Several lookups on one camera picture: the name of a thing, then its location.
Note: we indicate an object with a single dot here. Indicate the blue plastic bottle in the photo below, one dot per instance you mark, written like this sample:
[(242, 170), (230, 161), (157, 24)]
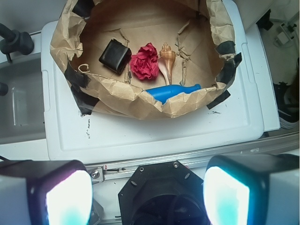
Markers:
[(163, 93)]

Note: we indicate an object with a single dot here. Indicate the metal corner bracket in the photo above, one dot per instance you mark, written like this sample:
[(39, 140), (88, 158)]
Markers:
[(97, 175)]

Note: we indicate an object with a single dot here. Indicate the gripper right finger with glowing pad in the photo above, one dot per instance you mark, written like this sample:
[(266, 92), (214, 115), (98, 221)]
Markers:
[(259, 189)]

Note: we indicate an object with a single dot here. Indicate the brown paper basket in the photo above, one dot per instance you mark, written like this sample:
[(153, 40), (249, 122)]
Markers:
[(199, 31)]

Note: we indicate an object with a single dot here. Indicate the clear plastic bin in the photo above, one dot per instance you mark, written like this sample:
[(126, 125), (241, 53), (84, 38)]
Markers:
[(22, 107)]

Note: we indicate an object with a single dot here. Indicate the white plastic bin lid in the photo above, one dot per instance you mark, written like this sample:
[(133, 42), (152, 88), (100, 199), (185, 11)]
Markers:
[(100, 137)]

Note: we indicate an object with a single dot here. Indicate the black clamp knob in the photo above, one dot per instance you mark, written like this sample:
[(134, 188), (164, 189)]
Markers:
[(15, 41)]

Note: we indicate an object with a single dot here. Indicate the black octagonal mount plate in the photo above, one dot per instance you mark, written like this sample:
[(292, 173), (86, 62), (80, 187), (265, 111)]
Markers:
[(163, 194)]

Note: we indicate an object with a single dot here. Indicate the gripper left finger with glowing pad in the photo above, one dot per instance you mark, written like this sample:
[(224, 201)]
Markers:
[(45, 193)]

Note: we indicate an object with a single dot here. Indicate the black square pouch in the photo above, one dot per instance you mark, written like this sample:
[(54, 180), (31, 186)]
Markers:
[(116, 56)]

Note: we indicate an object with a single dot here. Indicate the crumpled red paper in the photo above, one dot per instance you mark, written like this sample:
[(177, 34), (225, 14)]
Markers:
[(144, 64)]

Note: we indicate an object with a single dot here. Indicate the black and white shoe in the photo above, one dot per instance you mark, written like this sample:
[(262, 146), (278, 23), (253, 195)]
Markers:
[(287, 106)]

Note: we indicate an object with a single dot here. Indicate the tan spiral seashell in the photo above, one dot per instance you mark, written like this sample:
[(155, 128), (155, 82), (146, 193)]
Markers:
[(166, 61)]

